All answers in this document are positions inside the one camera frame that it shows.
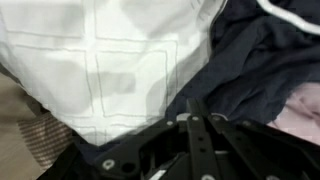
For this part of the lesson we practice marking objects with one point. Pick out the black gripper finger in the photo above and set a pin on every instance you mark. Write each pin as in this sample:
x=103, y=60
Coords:
x=204, y=162

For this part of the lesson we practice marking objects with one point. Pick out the dark navy hoodie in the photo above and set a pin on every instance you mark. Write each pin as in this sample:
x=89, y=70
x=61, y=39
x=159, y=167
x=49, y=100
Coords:
x=257, y=60

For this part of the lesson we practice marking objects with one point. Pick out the pink mauve garment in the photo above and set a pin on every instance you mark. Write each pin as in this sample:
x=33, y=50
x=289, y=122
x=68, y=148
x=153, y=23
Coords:
x=301, y=114

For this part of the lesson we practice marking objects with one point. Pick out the white duvet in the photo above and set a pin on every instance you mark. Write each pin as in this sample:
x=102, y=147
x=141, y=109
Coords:
x=105, y=67

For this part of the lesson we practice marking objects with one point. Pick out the striped beige rug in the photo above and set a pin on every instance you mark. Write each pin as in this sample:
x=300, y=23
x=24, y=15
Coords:
x=46, y=138

